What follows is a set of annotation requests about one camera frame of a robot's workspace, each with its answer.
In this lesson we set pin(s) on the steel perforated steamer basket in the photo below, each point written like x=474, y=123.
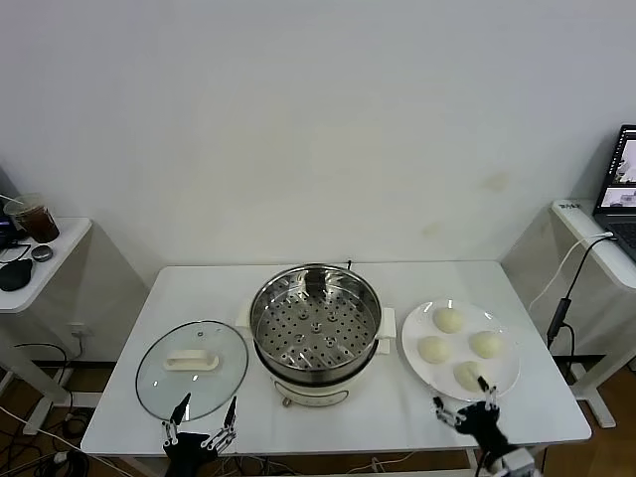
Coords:
x=318, y=343

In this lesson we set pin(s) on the dark open laptop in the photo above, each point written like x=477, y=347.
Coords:
x=621, y=199

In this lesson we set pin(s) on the white work table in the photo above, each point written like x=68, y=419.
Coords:
x=348, y=427

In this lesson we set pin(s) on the white side table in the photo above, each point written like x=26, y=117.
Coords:
x=59, y=258

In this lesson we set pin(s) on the white wall socket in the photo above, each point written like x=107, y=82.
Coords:
x=80, y=331

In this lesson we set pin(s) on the plastic cup of iced coffee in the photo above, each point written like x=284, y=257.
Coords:
x=40, y=223

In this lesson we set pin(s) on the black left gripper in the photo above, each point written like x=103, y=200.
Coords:
x=186, y=454

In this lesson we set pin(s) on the small round grey tin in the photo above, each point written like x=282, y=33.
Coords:
x=42, y=252

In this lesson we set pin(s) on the white steamed baozi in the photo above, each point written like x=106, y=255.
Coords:
x=487, y=344
x=464, y=377
x=433, y=350
x=448, y=320

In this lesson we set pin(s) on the white desk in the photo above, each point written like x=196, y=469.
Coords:
x=616, y=268

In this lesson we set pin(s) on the white round plate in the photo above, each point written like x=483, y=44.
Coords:
x=509, y=370

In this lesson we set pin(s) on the black computer mouse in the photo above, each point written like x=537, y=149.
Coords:
x=15, y=275

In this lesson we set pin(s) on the cream electric cooking pot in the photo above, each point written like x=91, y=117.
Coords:
x=318, y=390

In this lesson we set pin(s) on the clear drinking straw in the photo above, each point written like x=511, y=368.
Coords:
x=10, y=199

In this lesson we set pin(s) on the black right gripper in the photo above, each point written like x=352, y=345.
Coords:
x=479, y=422

